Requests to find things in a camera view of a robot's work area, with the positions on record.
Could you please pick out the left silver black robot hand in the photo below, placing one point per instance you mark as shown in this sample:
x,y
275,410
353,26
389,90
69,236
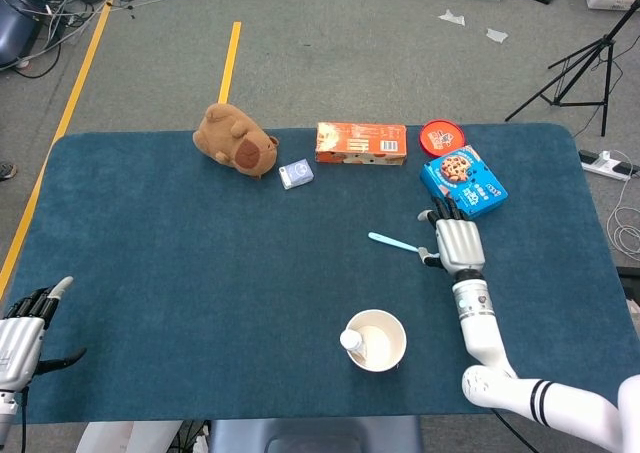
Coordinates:
x,y
17,344

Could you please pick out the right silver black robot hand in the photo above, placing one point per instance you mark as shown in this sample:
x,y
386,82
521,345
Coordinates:
x,y
460,245

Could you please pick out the light blue toothbrush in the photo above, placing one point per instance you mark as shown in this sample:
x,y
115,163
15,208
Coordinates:
x,y
390,241

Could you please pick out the white paper cup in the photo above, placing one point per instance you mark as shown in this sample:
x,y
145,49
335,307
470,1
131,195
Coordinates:
x,y
385,343

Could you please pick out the white toothpaste tube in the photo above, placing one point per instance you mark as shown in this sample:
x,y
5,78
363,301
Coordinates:
x,y
350,340

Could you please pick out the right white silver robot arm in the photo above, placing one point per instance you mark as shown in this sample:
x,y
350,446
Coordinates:
x,y
477,318

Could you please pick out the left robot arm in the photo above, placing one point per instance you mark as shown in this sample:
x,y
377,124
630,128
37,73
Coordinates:
x,y
6,418

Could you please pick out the blue cookie box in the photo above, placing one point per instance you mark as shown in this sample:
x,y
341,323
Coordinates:
x,y
470,183

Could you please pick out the orange biscuit box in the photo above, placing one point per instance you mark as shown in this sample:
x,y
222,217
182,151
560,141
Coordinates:
x,y
360,143

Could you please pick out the small grey-blue card box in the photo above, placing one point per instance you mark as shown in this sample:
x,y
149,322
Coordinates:
x,y
296,174

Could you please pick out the red round lid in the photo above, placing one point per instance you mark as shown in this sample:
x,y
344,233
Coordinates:
x,y
440,135

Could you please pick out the white robot body shell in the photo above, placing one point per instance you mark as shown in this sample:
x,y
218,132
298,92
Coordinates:
x,y
110,438

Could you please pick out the white power strip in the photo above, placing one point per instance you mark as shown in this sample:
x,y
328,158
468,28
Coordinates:
x,y
600,163

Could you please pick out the black bar beside table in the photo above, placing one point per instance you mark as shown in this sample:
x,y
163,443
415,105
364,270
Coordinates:
x,y
630,273

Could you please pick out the grey shoe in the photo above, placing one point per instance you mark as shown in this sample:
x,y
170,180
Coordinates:
x,y
6,171

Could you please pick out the dark blue table mat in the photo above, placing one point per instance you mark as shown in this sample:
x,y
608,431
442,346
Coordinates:
x,y
200,273

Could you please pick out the white paper scrap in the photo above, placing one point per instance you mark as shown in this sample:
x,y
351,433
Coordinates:
x,y
452,18
496,35

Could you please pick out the blue grey seat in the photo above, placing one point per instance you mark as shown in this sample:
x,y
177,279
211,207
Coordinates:
x,y
315,433

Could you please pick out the black tripod stand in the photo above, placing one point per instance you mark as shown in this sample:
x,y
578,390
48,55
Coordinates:
x,y
608,43

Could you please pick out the brown capybara plush toy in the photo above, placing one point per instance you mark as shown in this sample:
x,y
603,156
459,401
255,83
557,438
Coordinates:
x,y
230,138

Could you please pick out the long yellow floor tape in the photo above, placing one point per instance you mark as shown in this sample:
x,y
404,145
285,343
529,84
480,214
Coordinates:
x,y
74,93

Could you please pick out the short yellow floor tape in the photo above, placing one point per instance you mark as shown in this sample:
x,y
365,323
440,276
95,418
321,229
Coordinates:
x,y
230,63

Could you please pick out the dark blue machine base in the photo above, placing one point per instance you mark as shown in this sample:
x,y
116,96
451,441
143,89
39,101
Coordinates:
x,y
20,28

